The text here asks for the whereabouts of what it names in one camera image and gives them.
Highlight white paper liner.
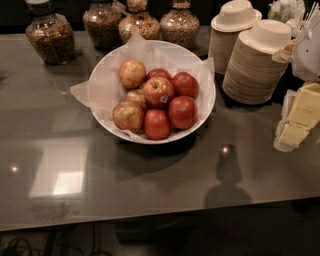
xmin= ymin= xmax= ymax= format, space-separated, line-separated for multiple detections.
xmin=69 ymin=31 xmax=216 ymax=141

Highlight glass jar left cereal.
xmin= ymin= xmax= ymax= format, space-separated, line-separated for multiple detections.
xmin=25 ymin=0 xmax=75 ymax=65

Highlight back stack paper bowls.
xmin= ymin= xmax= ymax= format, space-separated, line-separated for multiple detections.
xmin=208 ymin=0 xmax=262 ymax=75

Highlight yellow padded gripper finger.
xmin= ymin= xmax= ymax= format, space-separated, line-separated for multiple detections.
xmin=272 ymin=41 xmax=295 ymax=63
xmin=273 ymin=82 xmax=320 ymax=152

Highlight glass jar dark cereal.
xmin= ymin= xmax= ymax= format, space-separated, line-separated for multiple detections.
xmin=82 ymin=0 xmax=122 ymax=49

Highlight yellow-red apple middle left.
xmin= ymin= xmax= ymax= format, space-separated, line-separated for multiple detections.
xmin=125 ymin=89 xmax=148 ymax=111

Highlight plastic bag of cutlery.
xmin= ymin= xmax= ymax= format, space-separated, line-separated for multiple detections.
xmin=268 ymin=0 xmax=320 ymax=37

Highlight glass jar colourful cereal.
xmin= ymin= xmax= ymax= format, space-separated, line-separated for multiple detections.
xmin=118 ymin=0 xmax=160 ymax=44

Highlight red apple back right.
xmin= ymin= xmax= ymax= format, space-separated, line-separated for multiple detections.
xmin=171 ymin=72 xmax=199 ymax=99

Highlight red apple front right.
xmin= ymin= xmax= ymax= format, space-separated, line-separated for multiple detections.
xmin=168 ymin=96 xmax=198 ymax=130

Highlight yellowish apple top left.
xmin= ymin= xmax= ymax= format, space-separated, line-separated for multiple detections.
xmin=118 ymin=59 xmax=146 ymax=89

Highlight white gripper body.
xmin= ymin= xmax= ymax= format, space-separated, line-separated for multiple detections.
xmin=291 ymin=8 xmax=320 ymax=82

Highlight red apple front centre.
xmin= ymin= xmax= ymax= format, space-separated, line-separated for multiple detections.
xmin=144 ymin=109 xmax=170 ymax=140

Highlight glass jar light cereal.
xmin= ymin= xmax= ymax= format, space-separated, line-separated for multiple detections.
xmin=160 ymin=0 xmax=200 ymax=49

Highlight front stack paper bowls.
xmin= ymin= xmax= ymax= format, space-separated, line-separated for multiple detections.
xmin=222 ymin=19 xmax=291 ymax=105

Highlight red apple back centre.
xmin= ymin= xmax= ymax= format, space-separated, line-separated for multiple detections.
xmin=146 ymin=68 xmax=172 ymax=80

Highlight white bowl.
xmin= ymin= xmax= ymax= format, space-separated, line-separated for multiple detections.
xmin=88 ymin=39 xmax=217 ymax=146

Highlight black mat under bowls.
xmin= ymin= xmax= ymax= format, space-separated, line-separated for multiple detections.
xmin=215 ymin=64 xmax=304 ymax=108

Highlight red apple with sticker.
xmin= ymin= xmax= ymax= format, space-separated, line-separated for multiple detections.
xmin=142 ymin=77 xmax=175 ymax=109

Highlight yellow-green apple front left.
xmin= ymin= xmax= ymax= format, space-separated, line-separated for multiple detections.
xmin=112 ymin=101 xmax=144 ymax=133

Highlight stack paper bowls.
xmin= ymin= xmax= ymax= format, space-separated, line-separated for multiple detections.
xmin=208 ymin=0 xmax=262 ymax=75
xmin=222 ymin=19 xmax=291 ymax=105

